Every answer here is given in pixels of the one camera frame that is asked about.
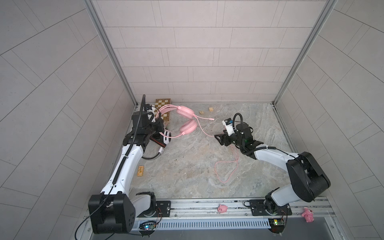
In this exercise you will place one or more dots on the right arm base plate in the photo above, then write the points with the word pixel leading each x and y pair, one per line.
pixel 258 207

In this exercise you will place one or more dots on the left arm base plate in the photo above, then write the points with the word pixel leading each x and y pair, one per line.
pixel 162 207

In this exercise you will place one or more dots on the left circuit board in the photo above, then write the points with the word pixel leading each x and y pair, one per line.
pixel 148 226

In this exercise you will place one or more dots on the left metal corner post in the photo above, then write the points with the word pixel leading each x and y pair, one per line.
pixel 109 49

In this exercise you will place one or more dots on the wooden domino block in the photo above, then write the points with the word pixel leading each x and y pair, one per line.
pixel 140 171

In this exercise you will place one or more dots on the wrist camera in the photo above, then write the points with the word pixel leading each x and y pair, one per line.
pixel 150 111
pixel 228 123

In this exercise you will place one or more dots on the circuit board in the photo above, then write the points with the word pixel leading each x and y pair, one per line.
pixel 277 226
pixel 148 226

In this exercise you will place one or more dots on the white black headphones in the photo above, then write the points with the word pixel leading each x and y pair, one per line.
pixel 162 139

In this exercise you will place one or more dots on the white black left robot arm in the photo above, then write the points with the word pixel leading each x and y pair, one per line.
pixel 112 211

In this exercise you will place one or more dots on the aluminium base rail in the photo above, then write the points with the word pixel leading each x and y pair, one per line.
pixel 208 208

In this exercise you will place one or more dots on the right circuit board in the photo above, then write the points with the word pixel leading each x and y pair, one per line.
pixel 277 226

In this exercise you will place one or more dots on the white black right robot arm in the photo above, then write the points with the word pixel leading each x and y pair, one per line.
pixel 307 178

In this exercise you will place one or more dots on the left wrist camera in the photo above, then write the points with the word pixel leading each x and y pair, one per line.
pixel 150 111

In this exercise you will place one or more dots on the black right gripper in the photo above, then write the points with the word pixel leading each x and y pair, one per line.
pixel 224 136

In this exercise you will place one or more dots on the pink pig toy right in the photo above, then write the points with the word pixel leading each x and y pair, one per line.
pixel 308 215

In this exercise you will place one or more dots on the metal corner post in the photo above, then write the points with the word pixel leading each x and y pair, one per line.
pixel 321 20
pixel 109 49

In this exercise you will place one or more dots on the pink pig toy centre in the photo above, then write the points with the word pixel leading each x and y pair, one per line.
pixel 222 209

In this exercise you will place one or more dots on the pink pig toy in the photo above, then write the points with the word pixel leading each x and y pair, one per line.
pixel 308 215
pixel 222 209

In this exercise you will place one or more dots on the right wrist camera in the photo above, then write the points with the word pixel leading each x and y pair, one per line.
pixel 228 123

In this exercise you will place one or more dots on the right metal corner post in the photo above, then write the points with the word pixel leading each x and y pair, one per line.
pixel 321 20

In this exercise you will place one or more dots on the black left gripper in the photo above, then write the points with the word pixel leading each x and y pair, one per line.
pixel 158 123

